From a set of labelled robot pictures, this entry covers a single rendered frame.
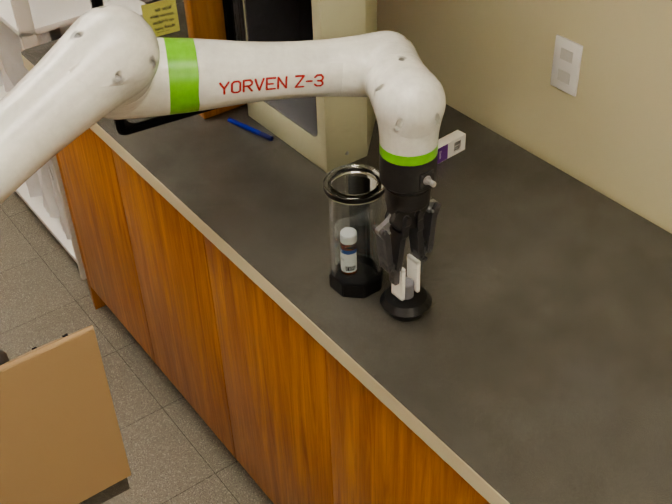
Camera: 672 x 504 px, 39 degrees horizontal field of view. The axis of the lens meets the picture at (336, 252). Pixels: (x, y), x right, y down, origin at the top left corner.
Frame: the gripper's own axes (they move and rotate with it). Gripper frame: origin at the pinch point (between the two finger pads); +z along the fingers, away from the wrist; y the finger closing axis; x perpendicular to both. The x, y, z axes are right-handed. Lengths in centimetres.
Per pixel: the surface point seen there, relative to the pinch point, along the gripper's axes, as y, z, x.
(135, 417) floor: -23, 102, 93
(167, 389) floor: -10, 102, 97
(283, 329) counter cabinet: -11.9, 22.3, 23.1
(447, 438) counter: -14.2, 7.5, -26.9
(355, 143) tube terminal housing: 23, 3, 44
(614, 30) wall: 58, -26, 8
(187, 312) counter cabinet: -12, 50, 69
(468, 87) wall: 58, 3, 46
